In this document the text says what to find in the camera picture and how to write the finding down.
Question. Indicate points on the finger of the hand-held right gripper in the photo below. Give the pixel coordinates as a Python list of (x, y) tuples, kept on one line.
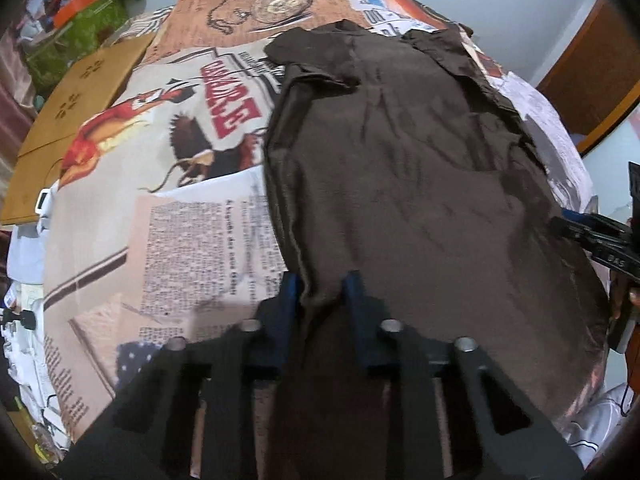
[(585, 235), (582, 217)]

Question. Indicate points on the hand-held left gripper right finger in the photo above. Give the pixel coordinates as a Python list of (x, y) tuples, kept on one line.
[(356, 300)]

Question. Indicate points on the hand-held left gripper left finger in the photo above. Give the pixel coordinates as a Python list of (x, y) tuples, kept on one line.
[(289, 305)]

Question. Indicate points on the brown garment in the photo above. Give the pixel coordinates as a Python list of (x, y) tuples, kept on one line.
[(400, 160)]

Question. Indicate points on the printed bed blanket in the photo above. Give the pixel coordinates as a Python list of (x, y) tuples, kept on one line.
[(200, 240)]

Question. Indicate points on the wooden door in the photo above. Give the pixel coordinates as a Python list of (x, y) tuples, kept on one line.
[(595, 75)]

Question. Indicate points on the white garment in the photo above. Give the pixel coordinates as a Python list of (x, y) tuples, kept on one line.
[(600, 425)]

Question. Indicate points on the white cloth bundle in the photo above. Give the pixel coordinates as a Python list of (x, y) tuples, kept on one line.
[(25, 270)]

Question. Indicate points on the bamboo lap desk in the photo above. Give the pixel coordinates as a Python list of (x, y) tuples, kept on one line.
[(75, 110)]

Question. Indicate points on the green storage box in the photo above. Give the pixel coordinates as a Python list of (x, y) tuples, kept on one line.
[(85, 40)]

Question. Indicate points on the striped pink beige curtain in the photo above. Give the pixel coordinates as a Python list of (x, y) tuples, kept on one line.
[(12, 110)]

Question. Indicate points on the orange box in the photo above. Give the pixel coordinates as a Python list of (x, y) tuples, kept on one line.
[(75, 10)]

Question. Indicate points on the clutter pile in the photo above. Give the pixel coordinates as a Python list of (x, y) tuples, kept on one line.
[(45, 5)]

